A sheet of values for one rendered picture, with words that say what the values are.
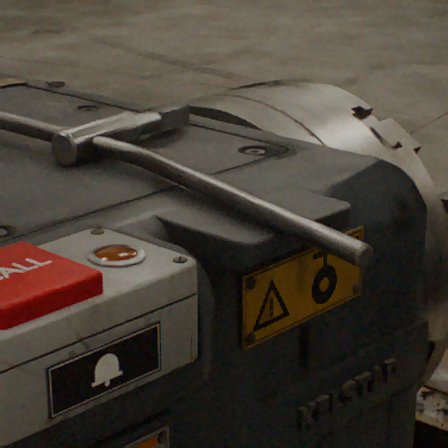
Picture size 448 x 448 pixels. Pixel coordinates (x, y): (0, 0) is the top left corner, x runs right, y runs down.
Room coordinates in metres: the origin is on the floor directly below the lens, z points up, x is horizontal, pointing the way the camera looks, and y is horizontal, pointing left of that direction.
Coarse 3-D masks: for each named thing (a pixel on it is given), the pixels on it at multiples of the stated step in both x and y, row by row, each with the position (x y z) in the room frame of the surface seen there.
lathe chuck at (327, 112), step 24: (240, 96) 0.99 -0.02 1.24; (264, 96) 0.98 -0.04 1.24; (288, 96) 0.99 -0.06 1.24; (312, 96) 1.00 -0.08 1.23; (336, 96) 1.00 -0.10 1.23; (312, 120) 0.95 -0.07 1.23; (336, 120) 0.96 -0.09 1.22; (336, 144) 0.93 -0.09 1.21; (360, 144) 0.94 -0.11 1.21; (408, 144) 0.97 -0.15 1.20; (408, 168) 0.95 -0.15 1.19; (432, 192) 0.95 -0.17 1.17; (432, 216) 0.93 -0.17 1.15; (432, 240) 0.92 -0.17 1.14; (432, 264) 0.92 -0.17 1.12; (432, 288) 0.91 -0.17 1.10; (432, 312) 0.91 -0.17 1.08; (432, 336) 0.91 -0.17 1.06; (432, 360) 0.93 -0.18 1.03
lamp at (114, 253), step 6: (114, 246) 0.58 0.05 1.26; (120, 246) 0.58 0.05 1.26; (96, 252) 0.58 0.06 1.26; (102, 252) 0.57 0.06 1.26; (108, 252) 0.57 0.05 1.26; (114, 252) 0.57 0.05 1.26; (120, 252) 0.57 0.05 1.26; (126, 252) 0.57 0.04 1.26; (132, 252) 0.57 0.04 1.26; (102, 258) 0.57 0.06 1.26; (108, 258) 0.57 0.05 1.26; (114, 258) 0.57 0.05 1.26; (120, 258) 0.57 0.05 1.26; (126, 258) 0.57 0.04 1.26
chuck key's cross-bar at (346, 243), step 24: (0, 120) 0.79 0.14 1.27; (24, 120) 0.78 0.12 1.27; (96, 144) 0.73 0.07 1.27; (120, 144) 0.73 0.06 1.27; (144, 168) 0.71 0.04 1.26; (168, 168) 0.69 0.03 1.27; (192, 168) 0.68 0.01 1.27; (216, 192) 0.65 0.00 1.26; (240, 192) 0.64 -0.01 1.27; (264, 216) 0.62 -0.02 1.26; (288, 216) 0.61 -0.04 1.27; (312, 240) 0.59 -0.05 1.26; (336, 240) 0.58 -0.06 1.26; (360, 264) 0.56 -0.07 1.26
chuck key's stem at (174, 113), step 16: (128, 112) 0.78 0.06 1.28; (144, 112) 0.79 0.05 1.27; (160, 112) 0.80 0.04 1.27; (176, 112) 0.81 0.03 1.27; (80, 128) 0.74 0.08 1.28; (96, 128) 0.75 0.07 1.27; (112, 128) 0.75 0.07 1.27; (128, 128) 0.76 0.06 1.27; (144, 128) 0.78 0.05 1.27; (160, 128) 0.80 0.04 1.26; (64, 144) 0.73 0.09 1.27; (80, 144) 0.73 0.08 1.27; (64, 160) 0.73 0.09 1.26; (80, 160) 0.73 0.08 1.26
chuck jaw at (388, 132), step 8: (360, 120) 0.99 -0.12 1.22; (368, 120) 0.99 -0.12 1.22; (376, 120) 1.00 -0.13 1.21; (384, 120) 1.03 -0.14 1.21; (392, 120) 1.03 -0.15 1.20; (368, 128) 0.98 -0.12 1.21; (376, 128) 0.99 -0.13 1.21; (384, 128) 0.99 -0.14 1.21; (392, 128) 1.02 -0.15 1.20; (400, 128) 1.03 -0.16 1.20; (376, 136) 0.98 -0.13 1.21; (384, 136) 0.98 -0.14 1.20; (392, 136) 0.99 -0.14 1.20; (400, 136) 1.02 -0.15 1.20; (408, 136) 1.02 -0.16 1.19; (384, 144) 0.97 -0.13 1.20; (392, 144) 0.98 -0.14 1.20; (416, 144) 1.02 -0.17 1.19; (416, 152) 1.02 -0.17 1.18
